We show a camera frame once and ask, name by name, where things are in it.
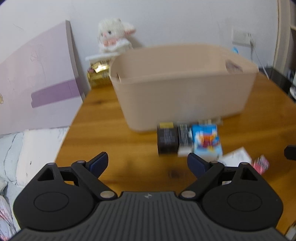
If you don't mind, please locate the blue cartoon box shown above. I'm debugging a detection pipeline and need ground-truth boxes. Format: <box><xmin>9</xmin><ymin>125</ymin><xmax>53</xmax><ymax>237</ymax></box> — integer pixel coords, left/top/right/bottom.
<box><xmin>192</xmin><ymin>125</ymin><xmax>223</xmax><ymax>162</ymax></box>

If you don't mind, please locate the white crumpled paper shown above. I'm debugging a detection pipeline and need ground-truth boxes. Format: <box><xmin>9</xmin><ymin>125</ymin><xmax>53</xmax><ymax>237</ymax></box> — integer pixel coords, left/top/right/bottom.
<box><xmin>218</xmin><ymin>147</ymin><xmax>252</xmax><ymax>167</ymax></box>

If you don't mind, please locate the red white small packet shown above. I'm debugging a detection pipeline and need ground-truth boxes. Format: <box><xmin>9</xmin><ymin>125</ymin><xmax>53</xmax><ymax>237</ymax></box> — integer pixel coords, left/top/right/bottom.
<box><xmin>251</xmin><ymin>155</ymin><xmax>269</xmax><ymax>175</ymax></box>

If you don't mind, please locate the black white small box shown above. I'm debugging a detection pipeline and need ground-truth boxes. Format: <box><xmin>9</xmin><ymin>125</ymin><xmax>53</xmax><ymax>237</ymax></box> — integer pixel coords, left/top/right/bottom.
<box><xmin>178</xmin><ymin>123</ymin><xmax>194</xmax><ymax>157</ymax></box>

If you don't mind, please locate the white bed sheet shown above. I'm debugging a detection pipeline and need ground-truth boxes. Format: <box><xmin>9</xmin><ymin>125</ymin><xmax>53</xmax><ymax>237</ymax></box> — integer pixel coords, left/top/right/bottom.
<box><xmin>1</xmin><ymin>127</ymin><xmax>69</xmax><ymax>232</ymax></box>

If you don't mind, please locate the black furniture beside table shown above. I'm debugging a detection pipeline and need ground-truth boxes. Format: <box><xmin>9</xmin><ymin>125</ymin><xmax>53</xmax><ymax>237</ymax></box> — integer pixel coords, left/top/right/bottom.
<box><xmin>259</xmin><ymin>67</ymin><xmax>295</xmax><ymax>102</ymax></box>

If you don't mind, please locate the pink purple headboard panel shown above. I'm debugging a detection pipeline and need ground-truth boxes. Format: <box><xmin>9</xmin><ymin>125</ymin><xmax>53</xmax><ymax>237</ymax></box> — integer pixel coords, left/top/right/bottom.
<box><xmin>1</xmin><ymin>21</ymin><xmax>84</xmax><ymax>135</ymax></box>

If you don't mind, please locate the beige plastic storage basket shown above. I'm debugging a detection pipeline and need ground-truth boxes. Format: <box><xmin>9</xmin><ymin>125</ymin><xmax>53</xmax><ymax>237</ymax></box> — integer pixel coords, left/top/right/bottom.
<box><xmin>109</xmin><ymin>44</ymin><xmax>258</xmax><ymax>132</ymax></box>

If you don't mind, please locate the gold foil snack packet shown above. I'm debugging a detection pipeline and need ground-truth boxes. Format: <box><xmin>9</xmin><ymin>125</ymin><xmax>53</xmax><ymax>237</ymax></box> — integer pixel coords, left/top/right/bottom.
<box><xmin>87</xmin><ymin>60</ymin><xmax>111</xmax><ymax>88</ymax></box>

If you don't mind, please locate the blue cartoon figurine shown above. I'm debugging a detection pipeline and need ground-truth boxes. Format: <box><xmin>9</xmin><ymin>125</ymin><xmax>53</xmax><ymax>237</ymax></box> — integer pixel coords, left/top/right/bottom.
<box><xmin>232</xmin><ymin>47</ymin><xmax>239</xmax><ymax>54</ymax></box>

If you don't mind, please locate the white plush lamb toy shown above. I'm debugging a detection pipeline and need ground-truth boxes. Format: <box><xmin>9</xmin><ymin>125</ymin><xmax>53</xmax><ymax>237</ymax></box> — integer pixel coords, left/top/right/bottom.
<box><xmin>98</xmin><ymin>18</ymin><xmax>136</xmax><ymax>53</ymax></box>

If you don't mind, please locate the white wall switch socket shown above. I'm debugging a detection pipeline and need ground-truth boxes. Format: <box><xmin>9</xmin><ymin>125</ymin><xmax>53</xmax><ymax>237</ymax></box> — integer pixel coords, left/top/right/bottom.
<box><xmin>232</xmin><ymin>29</ymin><xmax>253</xmax><ymax>47</ymax></box>

